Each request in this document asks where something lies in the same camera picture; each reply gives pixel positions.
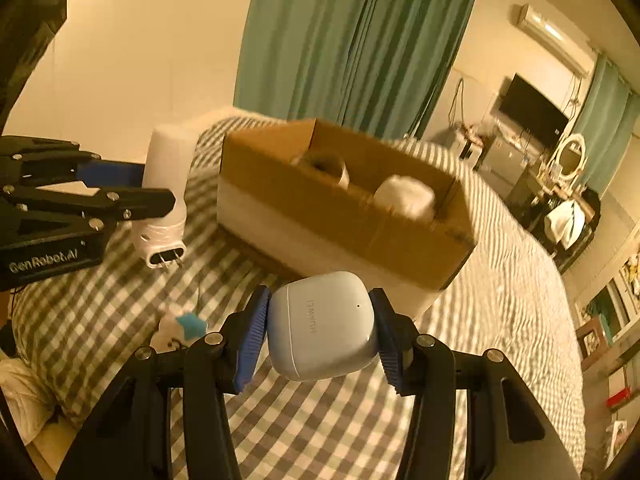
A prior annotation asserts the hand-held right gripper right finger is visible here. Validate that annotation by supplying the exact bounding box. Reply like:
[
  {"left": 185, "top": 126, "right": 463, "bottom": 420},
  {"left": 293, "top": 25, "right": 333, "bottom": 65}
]
[{"left": 369, "top": 287, "right": 583, "bottom": 480}]

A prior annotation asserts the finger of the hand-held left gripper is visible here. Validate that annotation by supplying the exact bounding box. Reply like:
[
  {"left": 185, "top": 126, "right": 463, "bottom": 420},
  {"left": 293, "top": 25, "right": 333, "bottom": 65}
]
[
  {"left": 0, "top": 135, "right": 147, "bottom": 187},
  {"left": 0, "top": 184, "right": 177, "bottom": 247}
]

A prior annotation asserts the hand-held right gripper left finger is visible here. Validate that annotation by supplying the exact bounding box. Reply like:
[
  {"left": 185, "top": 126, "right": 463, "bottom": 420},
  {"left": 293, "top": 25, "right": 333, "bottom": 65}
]
[{"left": 57, "top": 285, "right": 273, "bottom": 480}]

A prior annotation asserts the white charger plug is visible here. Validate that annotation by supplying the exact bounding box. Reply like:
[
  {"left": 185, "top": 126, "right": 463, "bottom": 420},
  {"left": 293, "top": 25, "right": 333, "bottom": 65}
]
[{"left": 131, "top": 125, "right": 202, "bottom": 274}]

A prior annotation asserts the light blue earbuds case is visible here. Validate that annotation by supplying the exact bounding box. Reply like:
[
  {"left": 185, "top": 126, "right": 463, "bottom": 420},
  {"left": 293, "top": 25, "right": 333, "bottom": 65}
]
[{"left": 267, "top": 271, "right": 379, "bottom": 381}]

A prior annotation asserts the cardboard box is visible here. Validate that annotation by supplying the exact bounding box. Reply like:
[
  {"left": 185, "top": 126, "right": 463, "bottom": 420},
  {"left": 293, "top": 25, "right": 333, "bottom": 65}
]
[{"left": 216, "top": 117, "right": 478, "bottom": 312}]

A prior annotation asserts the small blue white toy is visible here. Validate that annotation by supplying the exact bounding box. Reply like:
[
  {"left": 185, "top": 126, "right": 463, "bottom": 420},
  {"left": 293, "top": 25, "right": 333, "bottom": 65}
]
[{"left": 150, "top": 310, "right": 209, "bottom": 354}]

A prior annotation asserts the checked bed blanket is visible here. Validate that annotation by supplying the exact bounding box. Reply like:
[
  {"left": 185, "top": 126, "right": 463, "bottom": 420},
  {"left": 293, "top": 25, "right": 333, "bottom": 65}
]
[{"left": 10, "top": 115, "right": 587, "bottom": 480}]

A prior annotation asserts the white pillow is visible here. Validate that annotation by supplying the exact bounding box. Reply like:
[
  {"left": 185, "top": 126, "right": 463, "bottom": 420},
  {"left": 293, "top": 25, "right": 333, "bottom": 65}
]
[{"left": 0, "top": 355, "right": 57, "bottom": 442}]

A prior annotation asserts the white fluffy ball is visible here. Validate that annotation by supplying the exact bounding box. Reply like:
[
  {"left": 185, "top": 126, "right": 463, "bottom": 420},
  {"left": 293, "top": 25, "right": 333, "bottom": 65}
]
[{"left": 372, "top": 174, "right": 436, "bottom": 221}]

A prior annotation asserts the tape roll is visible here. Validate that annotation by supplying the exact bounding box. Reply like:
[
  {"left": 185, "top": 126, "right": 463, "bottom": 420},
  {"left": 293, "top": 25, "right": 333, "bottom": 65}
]
[{"left": 291, "top": 149, "right": 354, "bottom": 191}]

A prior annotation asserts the dark dressing table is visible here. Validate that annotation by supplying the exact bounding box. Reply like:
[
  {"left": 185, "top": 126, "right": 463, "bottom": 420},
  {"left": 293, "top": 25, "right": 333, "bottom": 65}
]
[{"left": 505, "top": 160, "right": 602, "bottom": 262}]

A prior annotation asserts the white cloth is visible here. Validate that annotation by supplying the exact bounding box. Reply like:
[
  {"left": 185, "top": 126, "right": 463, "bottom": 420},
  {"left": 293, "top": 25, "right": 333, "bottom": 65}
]
[{"left": 545, "top": 200, "right": 586, "bottom": 251}]

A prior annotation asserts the round white vanity mirror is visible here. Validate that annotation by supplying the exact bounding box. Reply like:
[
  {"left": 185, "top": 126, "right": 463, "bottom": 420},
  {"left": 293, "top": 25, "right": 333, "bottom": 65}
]
[{"left": 545, "top": 133, "right": 587, "bottom": 184}]

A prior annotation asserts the black television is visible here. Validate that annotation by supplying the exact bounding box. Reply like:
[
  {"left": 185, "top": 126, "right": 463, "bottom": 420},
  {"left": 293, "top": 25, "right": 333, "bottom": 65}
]
[{"left": 499, "top": 74, "right": 571, "bottom": 151}]

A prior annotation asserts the green curtain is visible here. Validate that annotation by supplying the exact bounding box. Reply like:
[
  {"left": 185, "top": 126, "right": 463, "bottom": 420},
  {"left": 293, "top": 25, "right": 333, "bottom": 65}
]
[
  {"left": 232, "top": 0, "right": 484, "bottom": 139},
  {"left": 570, "top": 55, "right": 640, "bottom": 197}
]

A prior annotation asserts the white air conditioner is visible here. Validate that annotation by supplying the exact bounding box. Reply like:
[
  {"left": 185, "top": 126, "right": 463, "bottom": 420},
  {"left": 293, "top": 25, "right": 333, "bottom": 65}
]
[{"left": 515, "top": 4, "right": 594, "bottom": 79}]

